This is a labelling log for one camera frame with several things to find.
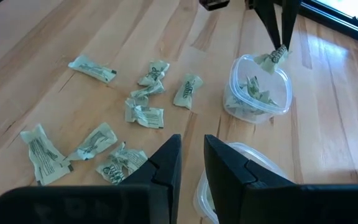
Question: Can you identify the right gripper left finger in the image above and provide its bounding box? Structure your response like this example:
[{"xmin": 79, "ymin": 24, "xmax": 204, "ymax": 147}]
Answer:
[{"xmin": 0, "ymin": 133, "xmax": 183, "ymax": 224}]

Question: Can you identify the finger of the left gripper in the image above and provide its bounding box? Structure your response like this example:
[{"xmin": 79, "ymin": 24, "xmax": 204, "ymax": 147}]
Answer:
[
  {"xmin": 253, "ymin": 0, "xmax": 282, "ymax": 50},
  {"xmin": 282, "ymin": 0, "xmax": 301, "ymax": 50}
]

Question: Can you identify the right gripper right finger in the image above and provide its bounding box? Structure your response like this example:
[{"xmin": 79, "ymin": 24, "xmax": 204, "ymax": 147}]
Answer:
[{"xmin": 203, "ymin": 134, "xmax": 358, "ymax": 224}]

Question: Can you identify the green white sweetener packet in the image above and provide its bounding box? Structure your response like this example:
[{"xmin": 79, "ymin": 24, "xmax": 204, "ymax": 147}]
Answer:
[
  {"xmin": 242, "ymin": 76, "xmax": 262, "ymax": 100},
  {"xmin": 130, "ymin": 81, "xmax": 166, "ymax": 105},
  {"xmin": 96, "ymin": 141, "xmax": 149, "ymax": 186},
  {"xmin": 19, "ymin": 123, "xmax": 74, "ymax": 187},
  {"xmin": 137, "ymin": 60, "xmax": 170, "ymax": 87},
  {"xmin": 64, "ymin": 121, "xmax": 119, "ymax": 162},
  {"xmin": 68, "ymin": 55, "xmax": 117, "ymax": 84},
  {"xmin": 124, "ymin": 98, "xmax": 165, "ymax": 129},
  {"xmin": 253, "ymin": 90, "xmax": 279, "ymax": 108},
  {"xmin": 253, "ymin": 44, "xmax": 291, "ymax": 75},
  {"xmin": 172, "ymin": 73, "xmax": 204, "ymax": 110}
]

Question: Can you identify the crumpled green white sweetener packet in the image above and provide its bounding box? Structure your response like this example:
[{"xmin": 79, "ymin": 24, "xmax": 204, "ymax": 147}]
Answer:
[{"xmin": 130, "ymin": 81, "xmax": 166, "ymax": 105}]

